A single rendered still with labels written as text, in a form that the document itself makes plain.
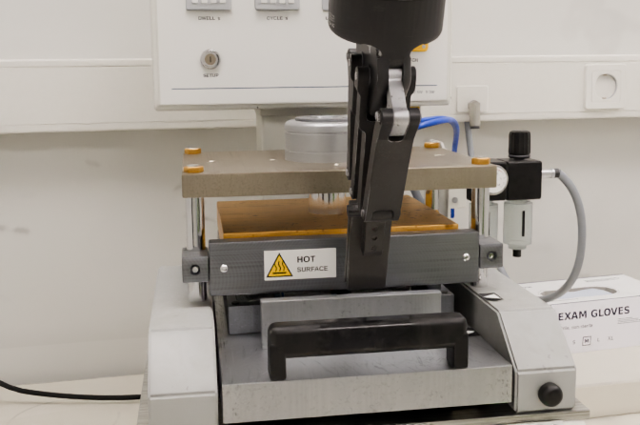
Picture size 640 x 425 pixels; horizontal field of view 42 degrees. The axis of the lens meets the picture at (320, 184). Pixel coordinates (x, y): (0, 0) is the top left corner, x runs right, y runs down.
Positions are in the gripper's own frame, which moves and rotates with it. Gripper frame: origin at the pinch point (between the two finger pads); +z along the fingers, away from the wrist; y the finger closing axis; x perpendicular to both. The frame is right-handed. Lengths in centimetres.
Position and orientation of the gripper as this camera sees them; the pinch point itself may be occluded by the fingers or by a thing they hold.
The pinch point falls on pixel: (367, 245)
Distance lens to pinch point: 62.4
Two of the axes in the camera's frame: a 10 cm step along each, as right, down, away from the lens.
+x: 9.9, -0.3, 1.4
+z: -0.4, 8.8, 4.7
